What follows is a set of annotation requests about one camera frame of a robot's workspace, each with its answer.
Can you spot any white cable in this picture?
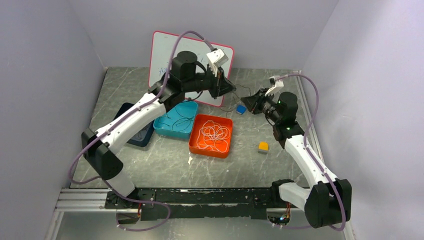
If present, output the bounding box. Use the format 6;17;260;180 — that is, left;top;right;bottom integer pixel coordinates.
196;119;231;154

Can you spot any aluminium frame rail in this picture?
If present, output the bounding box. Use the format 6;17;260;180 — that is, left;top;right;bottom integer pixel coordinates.
54;69;347;213

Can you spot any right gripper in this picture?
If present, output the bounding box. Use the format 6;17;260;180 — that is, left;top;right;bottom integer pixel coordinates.
240;88;282;124

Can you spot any blue small block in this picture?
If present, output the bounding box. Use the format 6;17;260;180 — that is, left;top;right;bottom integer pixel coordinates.
236;104;247;115

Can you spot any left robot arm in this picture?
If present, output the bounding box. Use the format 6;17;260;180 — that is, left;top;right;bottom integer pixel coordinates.
81;48;236;208

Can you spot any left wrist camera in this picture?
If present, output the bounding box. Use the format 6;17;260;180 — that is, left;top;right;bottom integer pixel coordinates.
206;49;229;72

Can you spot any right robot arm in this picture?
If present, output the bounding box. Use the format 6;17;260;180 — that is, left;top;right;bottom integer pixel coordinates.
241;88;352;231

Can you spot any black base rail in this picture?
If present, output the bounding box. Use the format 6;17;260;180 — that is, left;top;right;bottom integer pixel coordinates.
104;187;287;221

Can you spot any pink framed whiteboard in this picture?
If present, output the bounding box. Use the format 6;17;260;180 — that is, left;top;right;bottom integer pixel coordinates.
148;31;235;107

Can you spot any light blue tray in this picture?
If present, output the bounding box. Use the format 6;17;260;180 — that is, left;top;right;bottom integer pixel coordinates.
153;101;199;140

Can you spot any orange small block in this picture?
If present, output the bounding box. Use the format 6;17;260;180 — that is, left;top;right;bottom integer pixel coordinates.
257;141;269;154

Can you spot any orange tray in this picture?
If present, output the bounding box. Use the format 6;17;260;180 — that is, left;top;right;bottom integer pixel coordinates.
188;114;233;159

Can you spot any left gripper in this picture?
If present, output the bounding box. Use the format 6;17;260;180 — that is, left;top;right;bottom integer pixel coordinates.
183;64;237;100

